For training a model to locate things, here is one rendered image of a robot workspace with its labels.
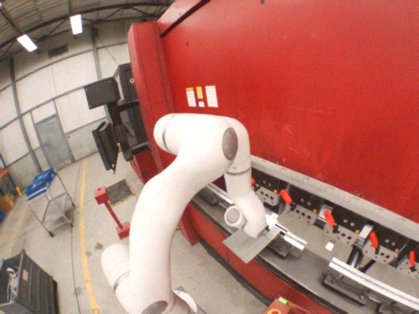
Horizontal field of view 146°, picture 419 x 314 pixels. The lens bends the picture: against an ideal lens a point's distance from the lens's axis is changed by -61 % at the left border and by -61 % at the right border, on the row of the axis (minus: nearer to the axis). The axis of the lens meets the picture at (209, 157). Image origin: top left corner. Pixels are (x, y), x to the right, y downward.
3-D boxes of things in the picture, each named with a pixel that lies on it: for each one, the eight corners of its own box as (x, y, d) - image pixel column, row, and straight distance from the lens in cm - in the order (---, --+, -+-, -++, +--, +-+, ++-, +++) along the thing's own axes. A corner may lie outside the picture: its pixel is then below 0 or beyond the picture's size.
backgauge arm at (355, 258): (337, 280, 119) (347, 270, 108) (363, 217, 161) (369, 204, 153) (346, 285, 121) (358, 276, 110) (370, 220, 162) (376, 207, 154)
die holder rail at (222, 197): (194, 185, 151) (192, 176, 146) (199, 182, 153) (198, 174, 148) (232, 213, 119) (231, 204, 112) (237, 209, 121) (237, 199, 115)
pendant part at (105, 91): (118, 161, 197) (95, 88, 188) (137, 154, 194) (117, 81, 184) (115, 183, 151) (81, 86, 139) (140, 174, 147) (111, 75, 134)
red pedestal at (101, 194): (117, 232, 277) (90, 189, 234) (130, 225, 273) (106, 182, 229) (120, 240, 262) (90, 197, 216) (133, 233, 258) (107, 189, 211)
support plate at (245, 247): (222, 242, 90) (222, 242, 89) (255, 216, 101) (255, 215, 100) (246, 263, 83) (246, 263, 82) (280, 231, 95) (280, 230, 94)
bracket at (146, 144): (132, 153, 193) (130, 147, 191) (151, 146, 197) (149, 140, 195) (139, 164, 156) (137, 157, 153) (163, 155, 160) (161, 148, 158)
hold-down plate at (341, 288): (321, 283, 99) (323, 281, 96) (326, 275, 101) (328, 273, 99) (362, 306, 107) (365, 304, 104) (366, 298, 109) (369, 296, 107)
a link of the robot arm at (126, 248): (155, 321, 61) (111, 302, 40) (127, 284, 69) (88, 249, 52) (183, 300, 59) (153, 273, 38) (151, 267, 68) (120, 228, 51)
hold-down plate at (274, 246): (245, 232, 107) (245, 229, 105) (251, 227, 110) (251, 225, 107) (283, 259, 99) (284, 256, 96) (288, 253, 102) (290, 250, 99)
